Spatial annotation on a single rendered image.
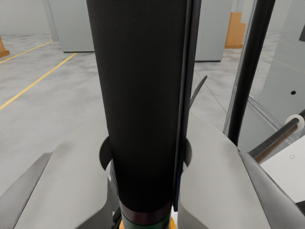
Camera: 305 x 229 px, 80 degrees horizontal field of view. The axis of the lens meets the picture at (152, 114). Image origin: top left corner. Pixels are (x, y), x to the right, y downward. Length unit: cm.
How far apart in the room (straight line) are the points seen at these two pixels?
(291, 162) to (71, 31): 741
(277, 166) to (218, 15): 549
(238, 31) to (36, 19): 1092
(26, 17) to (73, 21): 674
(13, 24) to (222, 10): 1187
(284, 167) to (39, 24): 1359
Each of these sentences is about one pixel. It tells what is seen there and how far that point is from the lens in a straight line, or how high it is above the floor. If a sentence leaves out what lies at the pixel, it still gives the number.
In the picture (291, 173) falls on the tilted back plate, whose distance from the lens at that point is 54.
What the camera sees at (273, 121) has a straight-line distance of 123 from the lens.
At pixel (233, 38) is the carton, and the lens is 835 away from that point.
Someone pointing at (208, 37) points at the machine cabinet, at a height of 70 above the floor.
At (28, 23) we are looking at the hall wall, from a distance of 1401.
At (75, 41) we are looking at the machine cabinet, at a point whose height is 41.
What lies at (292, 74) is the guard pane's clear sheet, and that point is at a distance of 115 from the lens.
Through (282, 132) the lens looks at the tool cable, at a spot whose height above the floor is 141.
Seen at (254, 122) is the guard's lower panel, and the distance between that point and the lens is 139.
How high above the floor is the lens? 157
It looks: 31 degrees down
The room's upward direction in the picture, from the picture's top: 1 degrees counter-clockwise
